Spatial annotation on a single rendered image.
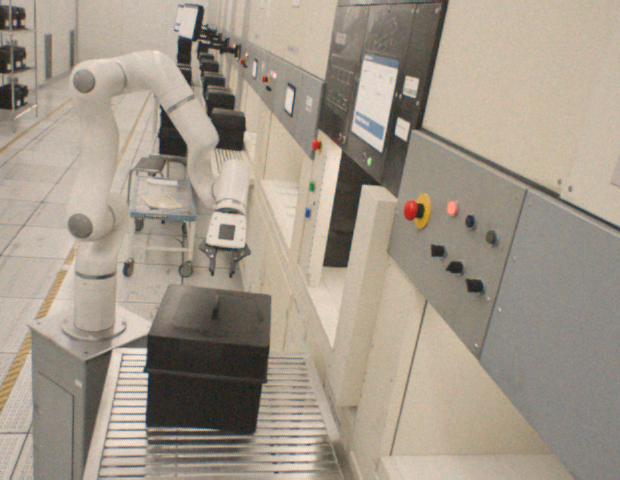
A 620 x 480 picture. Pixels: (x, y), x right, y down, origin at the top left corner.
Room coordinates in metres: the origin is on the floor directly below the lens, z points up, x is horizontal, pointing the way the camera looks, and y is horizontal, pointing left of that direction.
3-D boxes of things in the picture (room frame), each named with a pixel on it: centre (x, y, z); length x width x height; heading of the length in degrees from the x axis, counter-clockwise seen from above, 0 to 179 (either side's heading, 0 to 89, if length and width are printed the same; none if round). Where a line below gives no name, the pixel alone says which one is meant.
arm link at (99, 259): (1.61, 0.61, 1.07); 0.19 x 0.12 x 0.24; 177
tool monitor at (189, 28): (4.84, 1.00, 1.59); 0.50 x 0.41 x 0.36; 104
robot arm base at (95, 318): (1.58, 0.61, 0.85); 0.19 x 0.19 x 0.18
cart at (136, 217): (4.01, 1.06, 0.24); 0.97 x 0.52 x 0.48; 16
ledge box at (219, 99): (5.54, 1.00, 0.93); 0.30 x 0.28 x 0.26; 16
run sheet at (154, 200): (3.83, 1.04, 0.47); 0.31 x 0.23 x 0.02; 35
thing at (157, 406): (1.31, 0.20, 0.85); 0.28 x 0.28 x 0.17; 6
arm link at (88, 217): (1.55, 0.61, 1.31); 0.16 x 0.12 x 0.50; 177
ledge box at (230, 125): (4.38, 0.72, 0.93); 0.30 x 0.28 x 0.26; 11
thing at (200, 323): (1.31, 0.20, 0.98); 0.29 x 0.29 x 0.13; 6
